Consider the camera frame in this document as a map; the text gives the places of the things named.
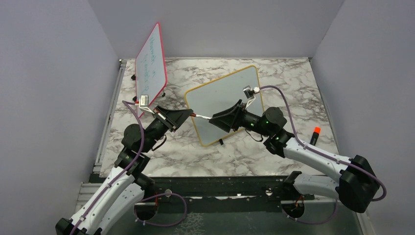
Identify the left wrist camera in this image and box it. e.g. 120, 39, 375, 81
137, 94, 149, 109

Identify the orange capped black marker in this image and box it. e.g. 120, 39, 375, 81
310, 126, 321, 146

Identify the aluminium side rail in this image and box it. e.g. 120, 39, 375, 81
92, 59, 127, 174

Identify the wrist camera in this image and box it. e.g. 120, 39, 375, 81
243, 86, 260, 99
137, 94, 149, 109

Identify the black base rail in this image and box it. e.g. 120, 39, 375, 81
126, 171, 337, 218

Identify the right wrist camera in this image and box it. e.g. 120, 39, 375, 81
243, 86, 260, 99

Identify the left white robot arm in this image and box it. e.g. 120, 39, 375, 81
55, 106, 193, 235

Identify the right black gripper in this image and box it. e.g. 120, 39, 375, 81
209, 99, 271, 137

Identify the yellow framed whiteboard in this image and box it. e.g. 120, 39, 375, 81
184, 65, 260, 146

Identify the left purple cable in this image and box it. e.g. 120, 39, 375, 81
69, 100, 188, 235

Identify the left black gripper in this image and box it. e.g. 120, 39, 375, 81
142, 105, 193, 153

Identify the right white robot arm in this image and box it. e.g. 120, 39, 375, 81
209, 100, 380, 213

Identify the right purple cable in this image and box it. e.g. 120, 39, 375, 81
259, 85, 387, 225

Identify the pink framed whiteboard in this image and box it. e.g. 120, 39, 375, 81
135, 22, 168, 105

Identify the purple cable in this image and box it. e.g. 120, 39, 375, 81
259, 85, 387, 225
69, 100, 188, 235

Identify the white dry erase marker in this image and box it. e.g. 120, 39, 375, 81
190, 113, 212, 120

